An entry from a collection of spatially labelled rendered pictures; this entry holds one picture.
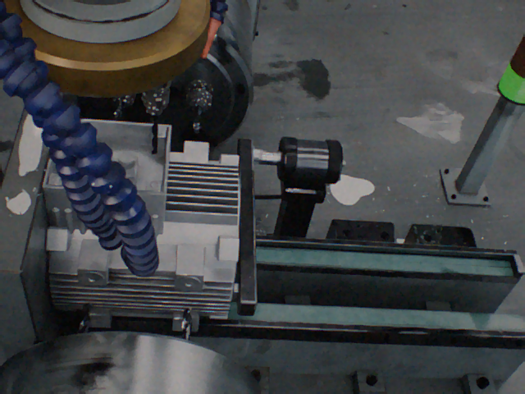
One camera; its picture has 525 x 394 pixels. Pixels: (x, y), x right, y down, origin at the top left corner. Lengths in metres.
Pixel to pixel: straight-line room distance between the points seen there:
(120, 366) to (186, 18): 0.28
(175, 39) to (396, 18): 1.12
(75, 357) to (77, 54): 0.24
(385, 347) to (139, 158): 0.41
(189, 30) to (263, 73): 0.82
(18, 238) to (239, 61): 0.39
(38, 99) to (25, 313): 0.36
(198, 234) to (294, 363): 0.29
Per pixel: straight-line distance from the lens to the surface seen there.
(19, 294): 0.67
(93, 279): 0.73
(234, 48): 0.89
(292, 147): 0.88
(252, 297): 0.75
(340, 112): 1.33
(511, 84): 1.09
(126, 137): 0.76
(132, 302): 0.77
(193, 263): 0.71
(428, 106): 1.41
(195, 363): 0.57
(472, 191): 1.26
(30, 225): 0.66
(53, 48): 0.54
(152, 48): 0.54
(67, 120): 0.38
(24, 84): 0.38
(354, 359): 0.95
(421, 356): 0.96
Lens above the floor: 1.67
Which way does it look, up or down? 49 degrees down
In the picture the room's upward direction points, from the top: 11 degrees clockwise
